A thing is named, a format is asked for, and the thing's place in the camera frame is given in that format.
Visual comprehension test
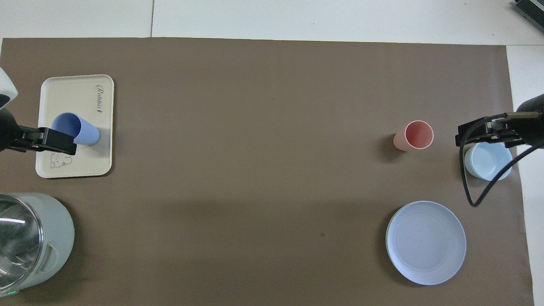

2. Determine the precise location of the glass pot lid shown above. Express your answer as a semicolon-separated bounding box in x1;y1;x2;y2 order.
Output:
0;196;44;289

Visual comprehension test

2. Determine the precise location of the light blue bowl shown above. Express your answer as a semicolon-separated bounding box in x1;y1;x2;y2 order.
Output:
464;142;513;181

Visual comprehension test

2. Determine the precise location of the cream rabbit print tray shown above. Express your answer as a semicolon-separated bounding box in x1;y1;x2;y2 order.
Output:
35;74;115;179

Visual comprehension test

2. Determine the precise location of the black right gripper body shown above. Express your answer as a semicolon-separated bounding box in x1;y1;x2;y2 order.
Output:
512;94;544;148

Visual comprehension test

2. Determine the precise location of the pale green cooking pot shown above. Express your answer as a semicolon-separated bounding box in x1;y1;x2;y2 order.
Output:
0;193;75;297

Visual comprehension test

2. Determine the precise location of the blue round plate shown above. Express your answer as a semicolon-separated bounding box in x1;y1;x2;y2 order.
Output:
385;201;467;286

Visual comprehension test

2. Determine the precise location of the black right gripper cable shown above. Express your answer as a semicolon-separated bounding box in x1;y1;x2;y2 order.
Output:
460;112;544;208

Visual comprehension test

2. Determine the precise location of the grey green electronic device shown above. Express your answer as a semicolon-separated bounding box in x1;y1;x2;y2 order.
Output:
513;0;544;22

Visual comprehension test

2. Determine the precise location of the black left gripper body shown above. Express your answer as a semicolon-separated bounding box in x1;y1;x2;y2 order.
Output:
0;108;20;152

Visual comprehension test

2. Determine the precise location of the blue ribbed plastic cup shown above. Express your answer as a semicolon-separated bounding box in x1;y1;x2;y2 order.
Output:
51;112;101;146

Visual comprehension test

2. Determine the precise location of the pink plastic cup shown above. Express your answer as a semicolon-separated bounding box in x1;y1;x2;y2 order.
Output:
393;120;434;151

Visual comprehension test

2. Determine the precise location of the brown paper table mat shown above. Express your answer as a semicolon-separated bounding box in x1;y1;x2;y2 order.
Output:
0;37;535;306

